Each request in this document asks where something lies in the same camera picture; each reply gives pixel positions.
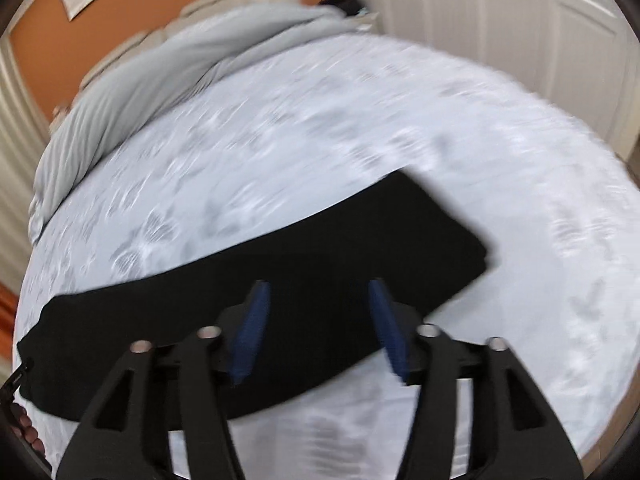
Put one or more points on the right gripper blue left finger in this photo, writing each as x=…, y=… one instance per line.
x=124, y=432

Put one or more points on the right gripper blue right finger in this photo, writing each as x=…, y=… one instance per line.
x=515, y=434

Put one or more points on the black pants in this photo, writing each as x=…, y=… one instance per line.
x=280, y=284

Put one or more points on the person's left hand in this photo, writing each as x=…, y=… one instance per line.
x=26, y=430

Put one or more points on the orange curtain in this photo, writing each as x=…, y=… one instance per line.
x=8, y=308

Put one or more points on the cream curtain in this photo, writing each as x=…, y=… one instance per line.
x=24, y=134

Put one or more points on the bed with butterfly sheet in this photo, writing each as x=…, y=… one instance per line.
x=355, y=156

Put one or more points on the grey duvet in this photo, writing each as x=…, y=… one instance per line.
x=133, y=94

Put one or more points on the white wardrobe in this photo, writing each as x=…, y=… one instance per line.
x=581, y=55

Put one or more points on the black item on nightstand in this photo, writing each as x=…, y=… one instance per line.
x=351, y=8

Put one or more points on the cream padded headboard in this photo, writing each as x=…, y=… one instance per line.
x=195, y=12

